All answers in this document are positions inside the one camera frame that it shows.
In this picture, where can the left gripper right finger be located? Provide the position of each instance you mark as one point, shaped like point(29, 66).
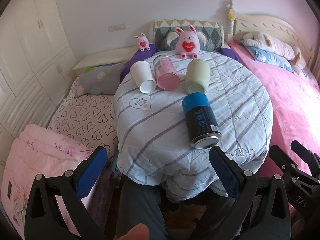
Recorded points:
point(258, 206)

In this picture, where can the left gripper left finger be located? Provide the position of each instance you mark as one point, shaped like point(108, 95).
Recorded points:
point(43, 218)

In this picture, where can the blue and black metal cup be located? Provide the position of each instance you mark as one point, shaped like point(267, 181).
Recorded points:
point(201, 122)

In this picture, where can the pale green cup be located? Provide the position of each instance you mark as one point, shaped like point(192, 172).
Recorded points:
point(197, 77)

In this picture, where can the pink transparent glass cup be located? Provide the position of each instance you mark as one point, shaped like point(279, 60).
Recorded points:
point(165, 73)

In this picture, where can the white paper cup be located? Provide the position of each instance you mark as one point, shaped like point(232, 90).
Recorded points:
point(143, 77)

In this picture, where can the operator thumb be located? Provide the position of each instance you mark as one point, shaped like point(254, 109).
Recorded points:
point(138, 232)

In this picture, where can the folded pink quilt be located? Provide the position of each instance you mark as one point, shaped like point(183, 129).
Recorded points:
point(36, 150)

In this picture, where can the pink fleece blanket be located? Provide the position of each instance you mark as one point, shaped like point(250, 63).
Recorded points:
point(295, 102)

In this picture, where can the operator dark trouser leg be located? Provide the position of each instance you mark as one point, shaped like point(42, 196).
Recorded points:
point(141, 204)

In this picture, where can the heart pattern bed sheet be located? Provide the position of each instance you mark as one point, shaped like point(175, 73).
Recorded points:
point(87, 119)

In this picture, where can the blue cartoon pillow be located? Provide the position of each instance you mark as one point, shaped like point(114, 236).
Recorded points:
point(269, 58)

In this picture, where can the grey flower pillow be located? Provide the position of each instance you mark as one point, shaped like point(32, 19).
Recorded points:
point(103, 79)

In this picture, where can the white wardrobe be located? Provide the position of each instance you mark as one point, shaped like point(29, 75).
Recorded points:
point(36, 67)

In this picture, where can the cream wooden bed headboard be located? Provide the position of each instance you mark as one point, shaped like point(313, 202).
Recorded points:
point(239, 24)

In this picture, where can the patchwork green grey cushion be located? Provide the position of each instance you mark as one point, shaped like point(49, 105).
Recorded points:
point(210, 34)

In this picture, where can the large pink bunny plush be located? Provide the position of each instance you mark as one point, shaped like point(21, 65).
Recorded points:
point(188, 43)

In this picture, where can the purple cushion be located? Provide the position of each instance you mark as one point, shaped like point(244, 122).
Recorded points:
point(138, 56)

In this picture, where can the small pink bunny plush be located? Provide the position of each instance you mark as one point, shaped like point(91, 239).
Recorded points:
point(143, 43)

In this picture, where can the white wall socket plate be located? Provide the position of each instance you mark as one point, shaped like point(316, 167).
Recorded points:
point(117, 27)

